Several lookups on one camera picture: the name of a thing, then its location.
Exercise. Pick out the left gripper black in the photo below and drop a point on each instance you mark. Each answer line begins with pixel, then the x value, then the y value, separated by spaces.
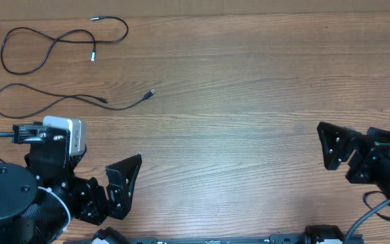
pixel 94 209

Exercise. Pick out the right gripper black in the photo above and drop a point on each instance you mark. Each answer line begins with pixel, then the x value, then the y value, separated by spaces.
pixel 367 155

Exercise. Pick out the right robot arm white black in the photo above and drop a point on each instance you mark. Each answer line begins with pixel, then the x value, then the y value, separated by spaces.
pixel 382 209

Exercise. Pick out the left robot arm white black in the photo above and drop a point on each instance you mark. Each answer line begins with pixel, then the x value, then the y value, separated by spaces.
pixel 38 201

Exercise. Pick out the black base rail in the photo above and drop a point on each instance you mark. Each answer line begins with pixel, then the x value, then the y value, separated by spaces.
pixel 272 239

